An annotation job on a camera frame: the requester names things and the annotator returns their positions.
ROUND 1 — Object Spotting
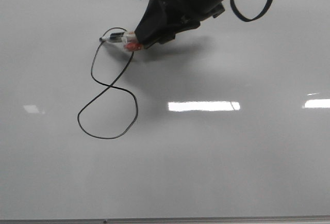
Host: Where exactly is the white glossy whiteboard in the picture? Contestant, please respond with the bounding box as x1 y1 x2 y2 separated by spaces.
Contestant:
1 0 329 219

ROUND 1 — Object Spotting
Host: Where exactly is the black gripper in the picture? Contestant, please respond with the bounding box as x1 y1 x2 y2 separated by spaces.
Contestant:
135 0 225 49

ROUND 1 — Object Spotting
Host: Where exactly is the black white whiteboard marker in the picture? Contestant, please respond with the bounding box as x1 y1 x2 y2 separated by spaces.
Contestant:
99 31 144 52

